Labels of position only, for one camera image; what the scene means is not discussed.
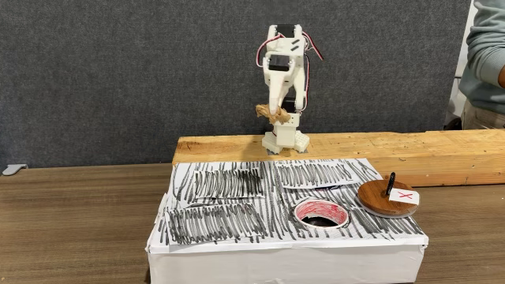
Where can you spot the brown paper debris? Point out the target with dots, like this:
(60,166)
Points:
(282,116)

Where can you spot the black scribbled paper sheet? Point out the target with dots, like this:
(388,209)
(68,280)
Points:
(229,183)
(315,173)
(217,223)

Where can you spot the red-lined round cup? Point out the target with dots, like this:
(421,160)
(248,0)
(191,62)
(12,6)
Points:
(319,209)

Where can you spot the light wooden beam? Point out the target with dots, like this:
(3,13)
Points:
(394,154)

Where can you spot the round wooden lid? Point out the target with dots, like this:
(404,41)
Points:
(372,195)

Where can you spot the white paper with red X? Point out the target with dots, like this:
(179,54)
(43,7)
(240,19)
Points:
(404,196)

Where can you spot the white box with black scribbles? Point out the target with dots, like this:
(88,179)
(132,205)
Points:
(276,264)

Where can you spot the person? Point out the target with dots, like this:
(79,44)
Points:
(485,79)

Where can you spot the grey partition foot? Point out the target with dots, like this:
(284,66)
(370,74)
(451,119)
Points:
(13,169)

